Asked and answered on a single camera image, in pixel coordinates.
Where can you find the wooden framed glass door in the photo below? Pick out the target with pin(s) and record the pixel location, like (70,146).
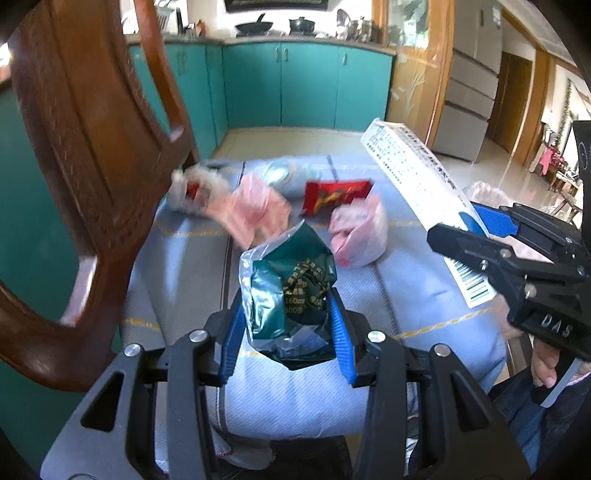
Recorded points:
(415,92)

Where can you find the steel stock pot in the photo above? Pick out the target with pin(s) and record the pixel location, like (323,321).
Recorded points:
(359,30)

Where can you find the black range hood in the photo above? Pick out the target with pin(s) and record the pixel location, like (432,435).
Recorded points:
(277,4)

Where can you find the green foil bag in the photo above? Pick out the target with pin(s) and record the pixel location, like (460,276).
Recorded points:
(281,286)

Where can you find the pink hanging cloth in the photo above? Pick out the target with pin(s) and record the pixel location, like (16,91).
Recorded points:
(551,159)

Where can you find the black wok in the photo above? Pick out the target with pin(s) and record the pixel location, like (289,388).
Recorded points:
(253,28)

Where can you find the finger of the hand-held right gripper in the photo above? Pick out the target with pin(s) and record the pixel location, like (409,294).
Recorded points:
(494,221)
(461,242)

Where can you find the carved wooden chair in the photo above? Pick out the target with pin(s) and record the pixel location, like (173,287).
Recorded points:
(92,138)

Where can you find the person's leg in jeans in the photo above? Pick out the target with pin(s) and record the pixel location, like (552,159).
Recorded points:
(521,424)

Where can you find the red snack wrapper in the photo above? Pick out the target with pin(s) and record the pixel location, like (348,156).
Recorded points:
(332,196)

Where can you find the person's right hand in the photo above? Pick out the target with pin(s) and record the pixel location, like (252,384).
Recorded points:
(542,364)

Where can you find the brown wooden door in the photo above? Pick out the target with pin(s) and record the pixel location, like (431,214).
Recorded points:
(508,101)

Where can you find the green vine garland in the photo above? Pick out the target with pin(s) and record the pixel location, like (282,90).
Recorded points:
(564,115)

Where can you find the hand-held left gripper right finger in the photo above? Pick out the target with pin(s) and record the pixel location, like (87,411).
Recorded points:
(341,341)

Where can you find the pink plastic bag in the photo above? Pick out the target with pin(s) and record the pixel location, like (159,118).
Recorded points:
(358,235)

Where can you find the black cooking pot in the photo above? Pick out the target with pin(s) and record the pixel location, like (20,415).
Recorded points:
(302,26)

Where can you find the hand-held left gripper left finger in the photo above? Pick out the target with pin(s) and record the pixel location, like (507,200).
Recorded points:
(231,341)

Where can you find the white printed carton box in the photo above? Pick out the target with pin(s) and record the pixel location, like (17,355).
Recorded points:
(415,170)

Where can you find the white red wrapper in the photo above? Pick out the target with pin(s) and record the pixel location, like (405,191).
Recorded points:
(184,194)

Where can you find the steel pot lid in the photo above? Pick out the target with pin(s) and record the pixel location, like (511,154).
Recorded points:
(341,23)

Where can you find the pink paper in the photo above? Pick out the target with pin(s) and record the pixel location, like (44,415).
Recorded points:
(249,207)

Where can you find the pink plastic wastebasket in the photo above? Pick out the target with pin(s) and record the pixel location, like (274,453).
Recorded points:
(482,191)

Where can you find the silver refrigerator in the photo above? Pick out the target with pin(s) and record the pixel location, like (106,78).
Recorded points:
(466,101)

